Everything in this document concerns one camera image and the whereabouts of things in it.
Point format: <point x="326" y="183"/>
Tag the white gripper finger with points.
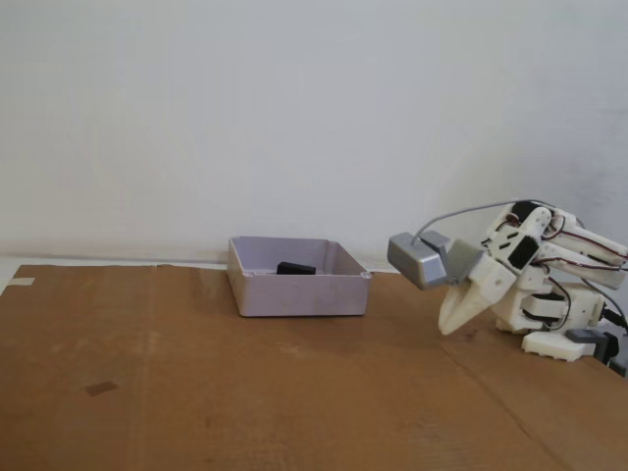
<point x="458" y="314"/>
<point x="458" y="290"/>

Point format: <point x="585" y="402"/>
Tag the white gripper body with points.
<point x="483" y="285"/>

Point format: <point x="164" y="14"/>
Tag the black rectangular block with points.
<point x="296" y="268"/>

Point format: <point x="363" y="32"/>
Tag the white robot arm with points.
<point x="584" y="304"/>

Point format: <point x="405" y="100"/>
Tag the grey plastic box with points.
<point x="294" y="299"/>

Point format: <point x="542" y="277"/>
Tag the silver webcam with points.
<point x="414" y="260"/>

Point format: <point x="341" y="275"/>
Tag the grey black table clamp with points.
<point x="584" y="336"/>

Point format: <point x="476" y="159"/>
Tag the brown cardboard sheet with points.
<point x="196" y="368"/>

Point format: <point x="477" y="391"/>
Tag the white tape piece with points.
<point x="22" y="282"/>

